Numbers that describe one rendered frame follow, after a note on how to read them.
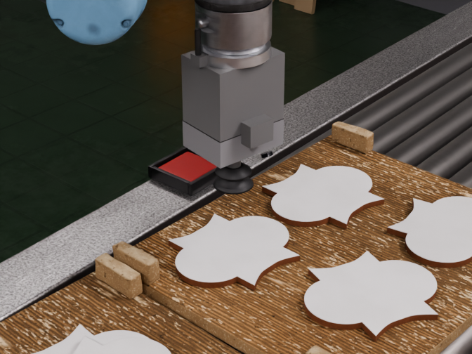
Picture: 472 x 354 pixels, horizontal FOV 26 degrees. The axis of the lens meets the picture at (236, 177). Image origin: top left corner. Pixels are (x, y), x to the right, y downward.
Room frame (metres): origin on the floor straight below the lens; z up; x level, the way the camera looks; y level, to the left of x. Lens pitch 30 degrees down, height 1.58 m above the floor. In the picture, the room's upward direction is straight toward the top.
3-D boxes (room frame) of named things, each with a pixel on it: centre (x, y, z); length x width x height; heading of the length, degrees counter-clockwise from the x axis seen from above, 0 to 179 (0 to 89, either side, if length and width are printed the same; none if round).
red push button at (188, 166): (1.15, 0.06, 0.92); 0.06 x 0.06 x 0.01; 50
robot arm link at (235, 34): (0.94, 0.00, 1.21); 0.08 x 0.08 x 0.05
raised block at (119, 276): (0.88, 0.12, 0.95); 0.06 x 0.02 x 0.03; 46
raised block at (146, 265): (0.91, 0.11, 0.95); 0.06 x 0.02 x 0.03; 48
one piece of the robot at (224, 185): (0.94, 0.00, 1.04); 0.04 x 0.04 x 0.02
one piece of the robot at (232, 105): (0.93, 0.00, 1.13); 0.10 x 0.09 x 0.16; 39
